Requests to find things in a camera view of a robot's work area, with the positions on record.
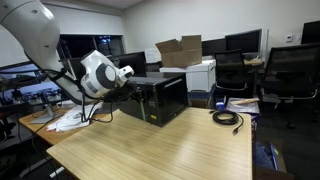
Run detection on coiled black cable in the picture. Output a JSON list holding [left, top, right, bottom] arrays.
[[209, 109, 245, 136]]

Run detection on white storage box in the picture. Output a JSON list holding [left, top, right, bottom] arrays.
[[159, 59, 217, 93]]

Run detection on stack of papers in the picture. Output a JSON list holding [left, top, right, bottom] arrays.
[[226, 97, 260, 115]]

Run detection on white power strip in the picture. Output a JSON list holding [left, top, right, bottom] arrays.
[[49, 165, 66, 179]]

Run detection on black microwave oven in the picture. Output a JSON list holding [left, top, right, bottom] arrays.
[[128, 72, 189, 128]]

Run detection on blue storage box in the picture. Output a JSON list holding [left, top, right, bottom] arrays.
[[186, 84, 217, 100]]

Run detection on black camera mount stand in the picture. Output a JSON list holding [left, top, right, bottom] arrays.
[[0, 89, 27, 143]]

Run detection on black rectangular box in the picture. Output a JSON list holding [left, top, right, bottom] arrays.
[[118, 96, 148, 123]]

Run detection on open brown cardboard box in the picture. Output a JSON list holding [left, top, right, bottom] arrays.
[[155, 34, 203, 69]]

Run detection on black stereo camera bar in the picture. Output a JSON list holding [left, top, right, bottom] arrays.
[[0, 74, 38, 92]]

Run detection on small blue box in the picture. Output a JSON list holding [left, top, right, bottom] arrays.
[[214, 99, 228, 111]]

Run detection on blue plastic bag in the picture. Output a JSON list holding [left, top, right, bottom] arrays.
[[254, 141, 279, 170]]

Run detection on large dark computer monitor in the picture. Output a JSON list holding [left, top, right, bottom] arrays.
[[224, 28, 263, 56]]

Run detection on light wooden stick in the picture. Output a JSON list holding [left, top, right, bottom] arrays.
[[233, 97, 260, 106]]

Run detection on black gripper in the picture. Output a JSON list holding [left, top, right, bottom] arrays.
[[109, 80, 146, 103]]

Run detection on large black mesh office chair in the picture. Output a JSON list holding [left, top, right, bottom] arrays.
[[259, 42, 320, 129]]

